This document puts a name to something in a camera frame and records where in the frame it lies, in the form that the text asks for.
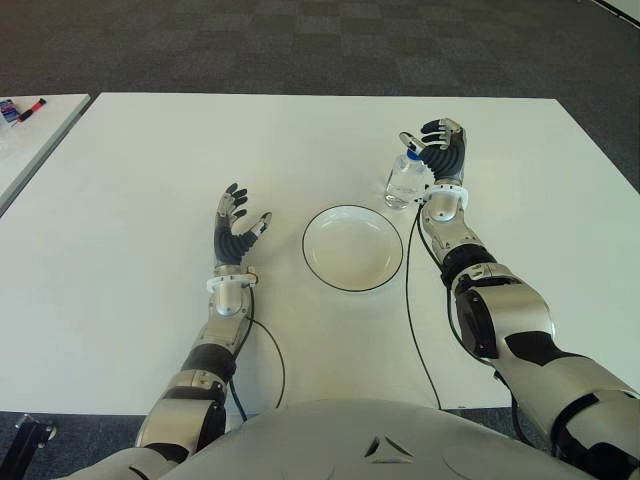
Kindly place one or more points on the white furniture edge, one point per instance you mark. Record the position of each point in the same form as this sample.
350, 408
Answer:
622, 9

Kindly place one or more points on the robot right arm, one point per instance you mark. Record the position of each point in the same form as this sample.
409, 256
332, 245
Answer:
505, 310

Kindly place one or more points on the grey robot torso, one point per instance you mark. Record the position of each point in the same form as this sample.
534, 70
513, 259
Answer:
350, 445

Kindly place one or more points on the clear bottle with blue cap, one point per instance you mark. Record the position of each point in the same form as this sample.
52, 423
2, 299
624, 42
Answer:
402, 182

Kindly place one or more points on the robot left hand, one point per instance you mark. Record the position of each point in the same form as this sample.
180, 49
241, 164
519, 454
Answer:
232, 245

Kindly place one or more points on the small blue box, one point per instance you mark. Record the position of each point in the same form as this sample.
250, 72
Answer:
7, 110

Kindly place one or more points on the black stand with caster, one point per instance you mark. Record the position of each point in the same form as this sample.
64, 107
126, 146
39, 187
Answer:
25, 440

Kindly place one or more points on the white side table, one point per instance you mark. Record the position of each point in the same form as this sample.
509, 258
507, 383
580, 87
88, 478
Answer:
35, 135

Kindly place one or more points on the white plate with black rim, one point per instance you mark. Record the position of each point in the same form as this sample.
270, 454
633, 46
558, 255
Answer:
350, 250

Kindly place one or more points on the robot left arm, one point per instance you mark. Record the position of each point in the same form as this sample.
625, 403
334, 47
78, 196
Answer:
215, 340

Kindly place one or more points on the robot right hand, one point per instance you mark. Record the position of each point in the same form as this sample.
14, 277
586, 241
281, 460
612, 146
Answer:
450, 155

